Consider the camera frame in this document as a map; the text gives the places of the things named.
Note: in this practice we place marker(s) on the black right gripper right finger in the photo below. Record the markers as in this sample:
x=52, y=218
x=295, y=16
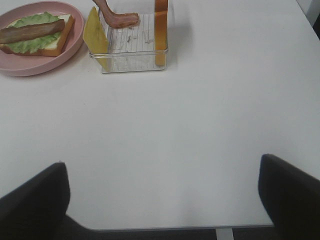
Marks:
x=291, y=198

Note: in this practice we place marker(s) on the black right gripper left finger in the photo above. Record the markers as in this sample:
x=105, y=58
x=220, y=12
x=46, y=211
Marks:
x=36, y=210

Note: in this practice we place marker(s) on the green lettuce leaf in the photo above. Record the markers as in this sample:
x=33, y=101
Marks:
x=32, y=33

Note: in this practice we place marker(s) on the bacon strip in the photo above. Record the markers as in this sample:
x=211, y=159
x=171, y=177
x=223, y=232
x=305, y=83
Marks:
x=116, y=20
x=29, y=32

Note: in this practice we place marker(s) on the bread slice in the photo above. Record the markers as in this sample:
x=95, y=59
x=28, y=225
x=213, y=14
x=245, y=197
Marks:
x=49, y=46
x=160, y=31

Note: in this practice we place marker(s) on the white table leg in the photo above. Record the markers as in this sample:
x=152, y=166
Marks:
x=224, y=234

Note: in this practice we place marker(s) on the pink round plate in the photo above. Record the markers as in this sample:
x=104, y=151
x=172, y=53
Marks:
x=21, y=66

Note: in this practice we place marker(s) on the yellow cheese slice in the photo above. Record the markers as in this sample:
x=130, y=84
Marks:
x=95, y=39

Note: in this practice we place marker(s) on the right clear plastic tray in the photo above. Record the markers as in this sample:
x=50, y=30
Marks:
x=132, y=49

